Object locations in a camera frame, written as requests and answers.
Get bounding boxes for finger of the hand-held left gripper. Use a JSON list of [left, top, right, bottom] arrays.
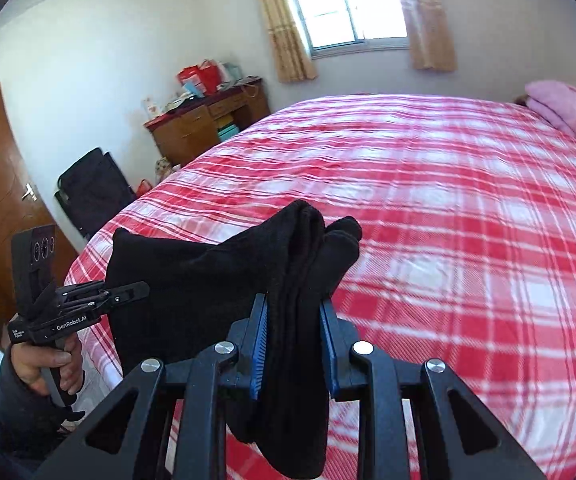
[[56, 282, 106, 302], [88, 281, 151, 311]]

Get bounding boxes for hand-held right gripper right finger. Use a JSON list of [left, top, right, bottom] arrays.
[[319, 302, 546, 480]]

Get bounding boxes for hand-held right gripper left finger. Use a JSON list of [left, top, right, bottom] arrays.
[[32, 294, 269, 480]]

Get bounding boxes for black pants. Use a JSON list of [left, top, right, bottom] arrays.
[[104, 199, 363, 480]]

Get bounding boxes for person's left forearm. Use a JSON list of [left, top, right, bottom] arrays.
[[0, 345, 68, 471]]

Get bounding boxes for person's left hand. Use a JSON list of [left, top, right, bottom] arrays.
[[10, 332, 86, 397]]

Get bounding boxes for brown wooden door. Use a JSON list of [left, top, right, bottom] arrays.
[[0, 78, 81, 331]]

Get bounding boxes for black folded chair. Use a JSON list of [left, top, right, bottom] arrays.
[[54, 147, 138, 241]]

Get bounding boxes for floral printed bag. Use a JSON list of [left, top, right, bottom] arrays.
[[155, 157, 183, 184]]

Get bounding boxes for brown wooden desk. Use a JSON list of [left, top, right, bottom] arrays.
[[144, 77, 272, 167]]

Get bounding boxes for bed with red plaid sheet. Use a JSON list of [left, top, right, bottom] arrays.
[[62, 92, 576, 480]]

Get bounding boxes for teal boxes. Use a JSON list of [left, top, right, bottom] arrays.
[[216, 115, 241, 144]]

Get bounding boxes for red gift box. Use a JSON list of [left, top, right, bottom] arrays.
[[177, 66, 203, 95]]

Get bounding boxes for yellow patterned curtain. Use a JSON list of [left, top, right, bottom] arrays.
[[400, 0, 458, 72], [248, 0, 319, 84]]

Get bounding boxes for folded pink blanket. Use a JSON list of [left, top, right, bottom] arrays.
[[524, 80, 576, 148]]

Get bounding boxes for side window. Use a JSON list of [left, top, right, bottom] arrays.
[[283, 0, 411, 58]]

